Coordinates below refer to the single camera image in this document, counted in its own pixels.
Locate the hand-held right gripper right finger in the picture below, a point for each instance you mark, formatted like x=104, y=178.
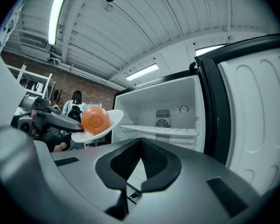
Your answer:
x=196, y=171

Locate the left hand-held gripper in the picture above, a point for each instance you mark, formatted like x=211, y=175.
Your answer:
x=29, y=106

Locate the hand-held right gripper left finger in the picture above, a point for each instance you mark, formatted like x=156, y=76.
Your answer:
x=84, y=171

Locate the orange round food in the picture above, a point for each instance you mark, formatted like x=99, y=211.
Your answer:
x=95, y=120

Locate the white plate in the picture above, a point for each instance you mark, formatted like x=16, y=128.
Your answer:
x=100, y=132

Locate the white fridge with black frame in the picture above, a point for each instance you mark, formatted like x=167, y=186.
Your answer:
x=259, y=115

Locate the fridge fan vent grille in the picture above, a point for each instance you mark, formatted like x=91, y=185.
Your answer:
x=163, y=119

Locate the fridge thermostat dial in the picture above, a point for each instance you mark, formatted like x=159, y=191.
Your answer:
x=184, y=109

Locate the person's left hand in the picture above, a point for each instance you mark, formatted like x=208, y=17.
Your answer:
x=60, y=146

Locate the dark coat rack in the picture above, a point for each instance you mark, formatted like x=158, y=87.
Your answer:
x=57, y=97

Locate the white jug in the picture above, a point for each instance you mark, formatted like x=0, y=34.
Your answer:
x=39, y=87

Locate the white metal shelf rack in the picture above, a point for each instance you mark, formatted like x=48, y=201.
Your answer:
x=22, y=76

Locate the rectangular ceiling panel light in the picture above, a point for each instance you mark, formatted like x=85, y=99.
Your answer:
x=207, y=50
x=142, y=72

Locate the long ceiling tube light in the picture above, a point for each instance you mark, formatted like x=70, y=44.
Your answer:
x=56, y=17

